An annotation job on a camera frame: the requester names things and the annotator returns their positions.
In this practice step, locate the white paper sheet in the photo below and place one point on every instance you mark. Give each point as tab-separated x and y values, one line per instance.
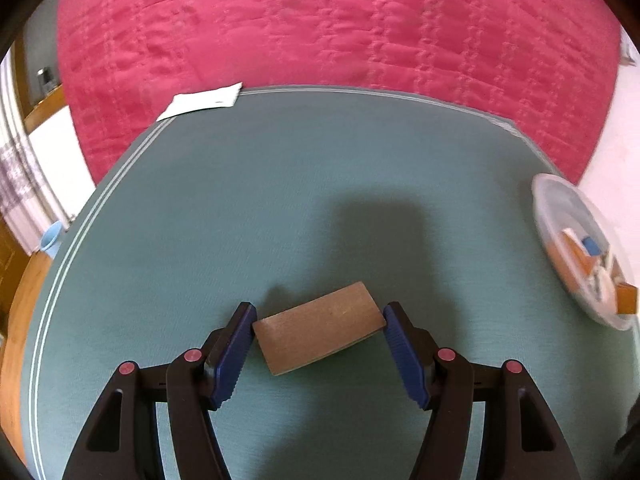
200	102

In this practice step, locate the plain wooden wedge block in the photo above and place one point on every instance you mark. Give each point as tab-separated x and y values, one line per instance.
627	298

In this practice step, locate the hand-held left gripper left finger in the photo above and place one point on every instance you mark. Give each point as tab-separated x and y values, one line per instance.
232	355

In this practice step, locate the green felt mat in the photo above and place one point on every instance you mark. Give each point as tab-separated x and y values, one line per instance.
250	210

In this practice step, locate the wooden desk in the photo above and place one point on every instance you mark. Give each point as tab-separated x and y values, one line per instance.
42	110

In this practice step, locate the blue block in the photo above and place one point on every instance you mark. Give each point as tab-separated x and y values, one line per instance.
591	246

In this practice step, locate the plain wooden rectangular block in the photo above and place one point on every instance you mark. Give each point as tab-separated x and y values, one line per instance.
320	327

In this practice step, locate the small dark bottle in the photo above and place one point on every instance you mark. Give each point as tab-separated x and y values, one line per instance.
46	80

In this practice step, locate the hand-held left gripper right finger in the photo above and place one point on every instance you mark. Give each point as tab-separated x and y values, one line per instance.
405	355

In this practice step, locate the red quilted blanket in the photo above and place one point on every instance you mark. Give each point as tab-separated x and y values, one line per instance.
325	35

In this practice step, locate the white patterned curtain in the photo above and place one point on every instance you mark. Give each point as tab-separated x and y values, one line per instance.
15	160

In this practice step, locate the light blue cup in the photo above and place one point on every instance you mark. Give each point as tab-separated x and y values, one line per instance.
50	240

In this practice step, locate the clear plastic bowl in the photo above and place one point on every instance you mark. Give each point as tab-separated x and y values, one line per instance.
550	210

